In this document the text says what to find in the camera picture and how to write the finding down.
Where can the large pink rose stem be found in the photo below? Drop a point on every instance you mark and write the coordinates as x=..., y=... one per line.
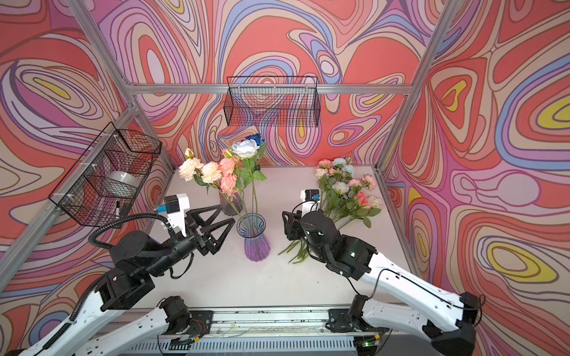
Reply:
x=358, y=208

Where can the white rose stem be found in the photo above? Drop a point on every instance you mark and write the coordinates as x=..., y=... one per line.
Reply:
x=251, y=155

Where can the purple-blue glass vase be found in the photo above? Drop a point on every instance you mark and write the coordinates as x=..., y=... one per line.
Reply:
x=251, y=227

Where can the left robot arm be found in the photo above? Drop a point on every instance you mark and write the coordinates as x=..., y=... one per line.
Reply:
x=138, y=259

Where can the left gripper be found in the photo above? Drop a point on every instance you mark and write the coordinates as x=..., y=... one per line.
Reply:
x=203, y=245

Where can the peach peony stem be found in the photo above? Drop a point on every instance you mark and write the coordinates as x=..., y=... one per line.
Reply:
x=206, y=175

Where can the bunch of artificial flowers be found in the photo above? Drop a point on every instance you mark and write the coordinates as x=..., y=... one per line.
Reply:
x=337, y=178

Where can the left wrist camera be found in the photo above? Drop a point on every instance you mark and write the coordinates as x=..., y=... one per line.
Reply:
x=175, y=208

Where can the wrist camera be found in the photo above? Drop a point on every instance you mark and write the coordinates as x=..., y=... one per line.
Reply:
x=175, y=208
x=310, y=200

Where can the red-grey glass vase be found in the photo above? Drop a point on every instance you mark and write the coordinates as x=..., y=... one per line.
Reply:
x=231, y=206

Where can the left wire basket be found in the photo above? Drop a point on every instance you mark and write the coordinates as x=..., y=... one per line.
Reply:
x=105, y=181

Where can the back wire basket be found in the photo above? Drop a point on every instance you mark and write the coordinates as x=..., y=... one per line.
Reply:
x=272, y=101

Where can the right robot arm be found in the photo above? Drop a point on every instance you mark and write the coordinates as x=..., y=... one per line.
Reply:
x=446, y=319

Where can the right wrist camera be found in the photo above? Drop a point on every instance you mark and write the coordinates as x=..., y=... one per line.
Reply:
x=310, y=200

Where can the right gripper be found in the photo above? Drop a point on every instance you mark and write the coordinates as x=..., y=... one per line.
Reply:
x=292, y=226

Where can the blue rose stem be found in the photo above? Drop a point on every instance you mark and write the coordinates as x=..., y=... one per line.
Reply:
x=257, y=138

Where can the wire basket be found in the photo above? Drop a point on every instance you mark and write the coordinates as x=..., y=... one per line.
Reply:
x=272, y=101
x=105, y=181

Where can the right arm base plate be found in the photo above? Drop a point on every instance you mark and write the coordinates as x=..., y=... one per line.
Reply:
x=341, y=320

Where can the pink carnation stem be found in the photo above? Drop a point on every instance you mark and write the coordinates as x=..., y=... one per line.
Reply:
x=234, y=179

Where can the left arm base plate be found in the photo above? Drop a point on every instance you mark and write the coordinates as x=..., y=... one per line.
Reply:
x=198, y=324

